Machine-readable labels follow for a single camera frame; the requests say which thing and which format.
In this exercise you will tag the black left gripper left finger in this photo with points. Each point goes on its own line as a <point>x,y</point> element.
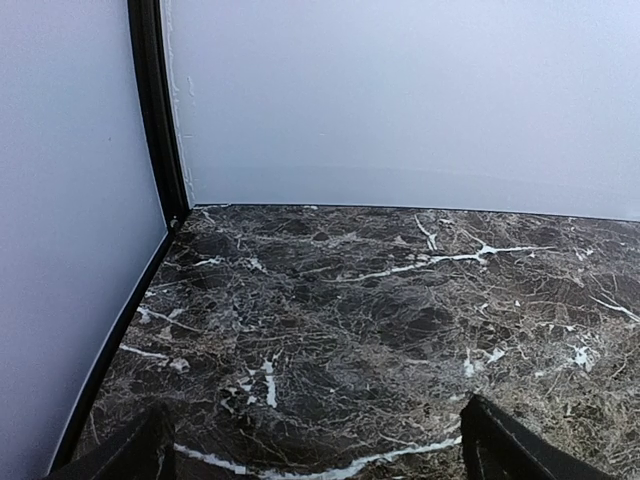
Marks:
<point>142,449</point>

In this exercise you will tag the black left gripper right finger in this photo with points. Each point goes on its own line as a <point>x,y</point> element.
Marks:
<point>496,446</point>

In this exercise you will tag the black left corner post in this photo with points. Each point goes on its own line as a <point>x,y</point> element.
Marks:
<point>154,97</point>

